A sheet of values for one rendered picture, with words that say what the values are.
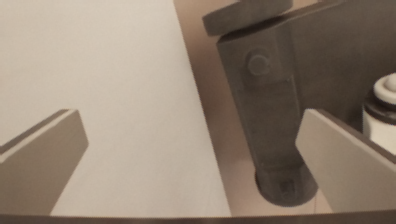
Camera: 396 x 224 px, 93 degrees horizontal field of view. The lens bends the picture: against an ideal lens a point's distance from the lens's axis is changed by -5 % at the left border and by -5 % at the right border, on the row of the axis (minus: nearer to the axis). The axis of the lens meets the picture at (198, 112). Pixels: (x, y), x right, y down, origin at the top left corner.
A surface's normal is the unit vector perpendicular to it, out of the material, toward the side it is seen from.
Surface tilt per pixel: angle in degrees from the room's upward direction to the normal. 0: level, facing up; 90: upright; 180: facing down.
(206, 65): 0
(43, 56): 90
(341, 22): 0
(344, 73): 0
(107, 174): 90
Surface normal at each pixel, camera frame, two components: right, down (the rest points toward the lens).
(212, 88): -0.20, 0.48
